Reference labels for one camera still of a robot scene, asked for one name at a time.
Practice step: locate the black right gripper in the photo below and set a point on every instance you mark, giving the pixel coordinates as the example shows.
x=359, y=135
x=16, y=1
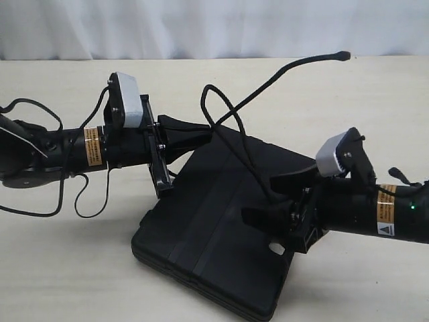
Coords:
x=334, y=205

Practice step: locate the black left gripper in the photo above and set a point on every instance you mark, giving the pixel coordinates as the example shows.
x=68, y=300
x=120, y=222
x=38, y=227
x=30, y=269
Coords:
x=154, y=143

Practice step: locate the black plastic carrying case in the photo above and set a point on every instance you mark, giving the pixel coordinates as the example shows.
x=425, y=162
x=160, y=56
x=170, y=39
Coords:
x=196, y=235

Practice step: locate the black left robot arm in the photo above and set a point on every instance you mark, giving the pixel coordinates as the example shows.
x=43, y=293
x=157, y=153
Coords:
x=32, y=156

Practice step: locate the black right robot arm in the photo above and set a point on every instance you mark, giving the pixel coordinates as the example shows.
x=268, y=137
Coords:
x=399, y=212

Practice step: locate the white backdrop curtain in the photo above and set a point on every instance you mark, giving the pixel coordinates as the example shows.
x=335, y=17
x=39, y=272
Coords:
x=112, y=30

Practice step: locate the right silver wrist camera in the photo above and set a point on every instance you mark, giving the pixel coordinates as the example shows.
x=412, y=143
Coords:
x=344, y=153

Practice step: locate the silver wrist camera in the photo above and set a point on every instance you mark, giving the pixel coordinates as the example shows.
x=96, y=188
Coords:
x=344, y=153
x=124, y=101

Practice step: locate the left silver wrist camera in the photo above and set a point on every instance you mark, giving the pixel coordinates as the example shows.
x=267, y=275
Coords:
x=124, y=101

